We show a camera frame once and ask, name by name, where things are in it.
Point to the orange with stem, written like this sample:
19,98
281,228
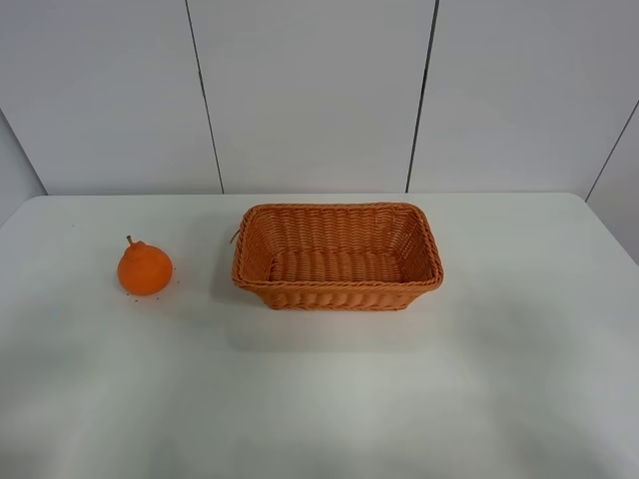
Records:
144,269

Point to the orange wicker basket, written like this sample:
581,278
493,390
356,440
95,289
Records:
361,257

